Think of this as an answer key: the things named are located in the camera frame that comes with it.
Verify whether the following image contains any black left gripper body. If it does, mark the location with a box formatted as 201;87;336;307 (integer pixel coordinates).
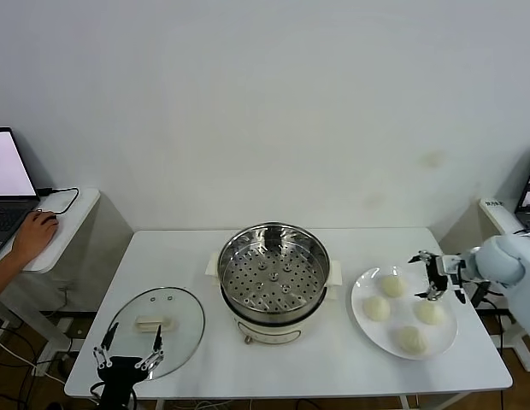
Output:
96;355;147;410

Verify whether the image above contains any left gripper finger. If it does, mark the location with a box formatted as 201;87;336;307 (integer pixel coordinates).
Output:
92;321;120;368
136;324;166;371

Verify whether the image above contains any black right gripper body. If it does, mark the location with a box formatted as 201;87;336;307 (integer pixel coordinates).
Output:
426;255;467;294

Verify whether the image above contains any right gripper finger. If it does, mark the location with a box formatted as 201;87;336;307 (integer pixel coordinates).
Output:
414;284;446;302
409;250;438;268

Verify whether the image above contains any glass lid with cream handle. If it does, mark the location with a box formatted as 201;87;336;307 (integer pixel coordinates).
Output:
105;286;206;381

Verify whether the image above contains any white steamed baozi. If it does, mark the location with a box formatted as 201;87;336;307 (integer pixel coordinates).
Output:
395;325;429;356
413;300;445;326
378;274;408;299
361;295;392;322

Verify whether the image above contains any person's bare forearm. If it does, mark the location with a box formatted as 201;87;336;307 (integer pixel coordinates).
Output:
0;251;26;301

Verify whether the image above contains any stainless steel steamer insert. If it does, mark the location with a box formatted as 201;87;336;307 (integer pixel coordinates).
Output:
203;220;344;322

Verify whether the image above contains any person's bare hand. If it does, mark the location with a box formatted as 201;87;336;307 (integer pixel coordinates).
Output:
10;210;61;267

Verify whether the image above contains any white round plate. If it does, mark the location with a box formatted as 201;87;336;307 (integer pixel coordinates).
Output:
350;265;459;360

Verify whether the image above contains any white power strip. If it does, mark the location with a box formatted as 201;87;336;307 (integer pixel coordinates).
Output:
32;349;78;378

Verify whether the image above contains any white side table with label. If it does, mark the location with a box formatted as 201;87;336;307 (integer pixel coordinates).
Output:
438;198;530;372

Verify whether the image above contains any cream electric cooking pot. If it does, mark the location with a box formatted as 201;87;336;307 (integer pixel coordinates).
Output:
211;277;339;345

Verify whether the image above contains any white side table rounded top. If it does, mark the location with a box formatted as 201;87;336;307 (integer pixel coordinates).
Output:
0;187;134;355

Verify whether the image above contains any black laptop with large screen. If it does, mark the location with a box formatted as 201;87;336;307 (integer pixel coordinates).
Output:
0;126;41;262

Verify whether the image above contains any black cable with adapter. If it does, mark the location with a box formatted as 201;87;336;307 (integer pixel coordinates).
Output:
469;280;512;355

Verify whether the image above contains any black floor cable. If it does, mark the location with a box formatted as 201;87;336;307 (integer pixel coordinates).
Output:
0;325;40;373

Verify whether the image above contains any black laptop cable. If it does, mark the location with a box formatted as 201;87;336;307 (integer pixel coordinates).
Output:
36;186;81;216

